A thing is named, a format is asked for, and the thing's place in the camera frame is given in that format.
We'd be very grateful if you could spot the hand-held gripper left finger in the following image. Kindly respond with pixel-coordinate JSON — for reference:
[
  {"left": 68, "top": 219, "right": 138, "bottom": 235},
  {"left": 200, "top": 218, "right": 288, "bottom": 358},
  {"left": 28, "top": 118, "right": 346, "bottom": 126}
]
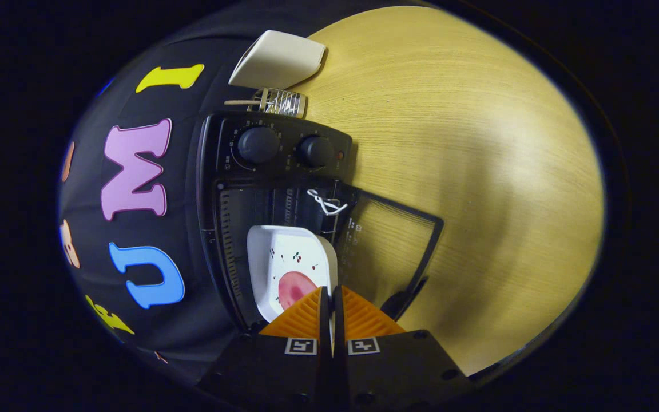
[{"left": 198, "top": 286, "right": 334, "bottom": 412}]

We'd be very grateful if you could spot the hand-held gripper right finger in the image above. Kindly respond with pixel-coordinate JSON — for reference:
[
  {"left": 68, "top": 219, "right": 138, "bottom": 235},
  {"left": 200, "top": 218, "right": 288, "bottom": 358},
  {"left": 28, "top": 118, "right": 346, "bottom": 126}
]
[{"left": 333, "top": 285, "right": 473, "bottom": 412}]

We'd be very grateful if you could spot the pink ham slice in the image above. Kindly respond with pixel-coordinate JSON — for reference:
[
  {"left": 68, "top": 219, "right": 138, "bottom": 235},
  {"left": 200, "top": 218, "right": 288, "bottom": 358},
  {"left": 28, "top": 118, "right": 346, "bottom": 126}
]
[{"left": 277, "top": 271, "right": 319, "bottom": 311}]

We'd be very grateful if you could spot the white square plate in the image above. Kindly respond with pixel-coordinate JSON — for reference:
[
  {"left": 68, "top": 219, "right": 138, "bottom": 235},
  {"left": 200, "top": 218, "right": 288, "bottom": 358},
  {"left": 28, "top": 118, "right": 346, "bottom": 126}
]
[{"left": 247, "top": 225, "right": 339, "bottom": 324}]

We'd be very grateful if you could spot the black toaster oven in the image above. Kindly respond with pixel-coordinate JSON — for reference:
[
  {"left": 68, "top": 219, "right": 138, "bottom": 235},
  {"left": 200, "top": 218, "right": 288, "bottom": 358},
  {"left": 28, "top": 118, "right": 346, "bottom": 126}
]
[{"left": 195, "top": 112, "right": 444, "bottom": 334}]

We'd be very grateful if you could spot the white slot toaster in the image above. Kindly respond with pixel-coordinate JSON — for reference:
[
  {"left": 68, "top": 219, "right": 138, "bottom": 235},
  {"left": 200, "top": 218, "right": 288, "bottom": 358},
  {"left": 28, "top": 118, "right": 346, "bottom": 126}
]
[{"left": 228, "top": 30, "right": 328, "bottom": 90}]

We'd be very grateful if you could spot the white string tie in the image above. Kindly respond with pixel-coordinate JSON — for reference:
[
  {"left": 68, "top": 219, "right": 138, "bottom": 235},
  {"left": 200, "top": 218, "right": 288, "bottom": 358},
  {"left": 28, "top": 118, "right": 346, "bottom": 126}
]
[{"left": 307, "top": 189, "right": 348, "bottom": 216}]

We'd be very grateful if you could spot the small wire mesh holder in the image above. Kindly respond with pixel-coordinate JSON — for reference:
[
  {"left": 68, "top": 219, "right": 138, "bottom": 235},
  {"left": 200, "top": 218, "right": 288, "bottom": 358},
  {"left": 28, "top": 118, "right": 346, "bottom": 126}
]
[{"left": 258, "top": 87, "right": 308, "bottom": 119}]

